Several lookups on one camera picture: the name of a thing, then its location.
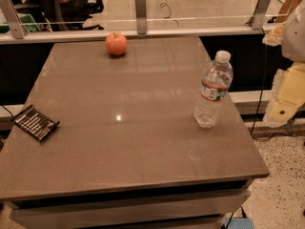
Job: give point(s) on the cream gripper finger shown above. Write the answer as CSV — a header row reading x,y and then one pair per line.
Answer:
x,y
274,37
288,94

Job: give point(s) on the black rxbar chocolate wrapper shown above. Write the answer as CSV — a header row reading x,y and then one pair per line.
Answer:
x,y
35,123

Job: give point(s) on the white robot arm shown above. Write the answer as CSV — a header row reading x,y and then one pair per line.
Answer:
x,y
293,41

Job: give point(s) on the clear plastic water bottle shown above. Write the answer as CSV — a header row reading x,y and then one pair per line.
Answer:
x,y
215,82

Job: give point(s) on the blue perforated box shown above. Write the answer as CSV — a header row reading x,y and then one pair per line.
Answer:
x,y
238,223

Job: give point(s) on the red apple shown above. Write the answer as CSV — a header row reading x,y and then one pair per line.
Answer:
x,y
116,43

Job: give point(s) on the seated person in background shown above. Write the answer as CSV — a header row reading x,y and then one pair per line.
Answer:
x,y
70,15

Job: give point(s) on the clear glass barrier panel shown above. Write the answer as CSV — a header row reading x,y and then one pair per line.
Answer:
x,y
170,16

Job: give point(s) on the green bin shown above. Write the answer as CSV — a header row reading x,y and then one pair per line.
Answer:
x,y
27,21

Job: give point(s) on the right metal glass bracket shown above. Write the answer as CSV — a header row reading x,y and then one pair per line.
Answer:
x,y
256,21

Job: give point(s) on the metal glass bracket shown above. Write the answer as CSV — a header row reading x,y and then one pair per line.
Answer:
x,y
17,30
141,16
256,21

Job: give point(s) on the middle metal glass bracket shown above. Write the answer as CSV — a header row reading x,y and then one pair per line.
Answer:
x,y
141,16

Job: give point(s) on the left metal glass bracket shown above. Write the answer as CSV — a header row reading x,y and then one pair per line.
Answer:
x,y
17,30

